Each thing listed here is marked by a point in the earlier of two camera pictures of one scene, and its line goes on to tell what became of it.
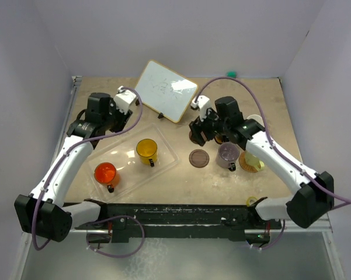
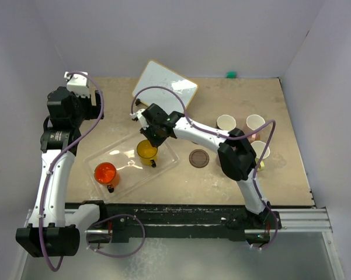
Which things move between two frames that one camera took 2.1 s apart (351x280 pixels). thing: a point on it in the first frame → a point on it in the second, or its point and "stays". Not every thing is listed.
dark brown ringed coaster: x=199 y=158 stays
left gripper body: x=117 y=118 → x=84 y=110
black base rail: x=128 y=221 stays
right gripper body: x=214 y=125 → x=153 y=135
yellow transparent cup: x=147 y=151 stays
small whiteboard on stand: x=164 y=90 stays
